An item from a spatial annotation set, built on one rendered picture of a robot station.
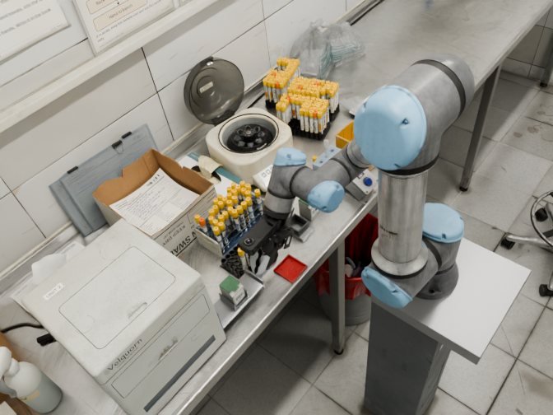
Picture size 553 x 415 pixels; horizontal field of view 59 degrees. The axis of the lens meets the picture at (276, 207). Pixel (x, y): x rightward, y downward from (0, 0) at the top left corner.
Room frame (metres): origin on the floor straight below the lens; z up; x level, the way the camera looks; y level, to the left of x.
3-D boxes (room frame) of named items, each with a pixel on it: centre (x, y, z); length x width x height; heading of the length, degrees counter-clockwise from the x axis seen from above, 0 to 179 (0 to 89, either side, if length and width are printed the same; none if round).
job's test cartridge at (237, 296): (0.69, 0.14, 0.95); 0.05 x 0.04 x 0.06; 43
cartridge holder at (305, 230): (0.91, -0.05, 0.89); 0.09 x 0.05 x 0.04; 42
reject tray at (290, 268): (0.78, -0.01, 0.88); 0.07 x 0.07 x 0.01; 43
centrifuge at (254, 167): (1.23, 0.04, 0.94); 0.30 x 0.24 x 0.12; 34
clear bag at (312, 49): (1.72, -0.22, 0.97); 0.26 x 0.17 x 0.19; 154
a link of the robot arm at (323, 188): (0.79, -0.11, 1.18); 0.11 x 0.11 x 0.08; 37
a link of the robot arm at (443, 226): (0.66, -0.35, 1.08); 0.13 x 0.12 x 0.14; 127
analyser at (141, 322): (0.61, 0.36, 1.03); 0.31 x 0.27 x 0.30; 133
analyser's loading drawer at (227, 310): (0.67, 0.16, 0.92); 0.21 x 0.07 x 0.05; 133
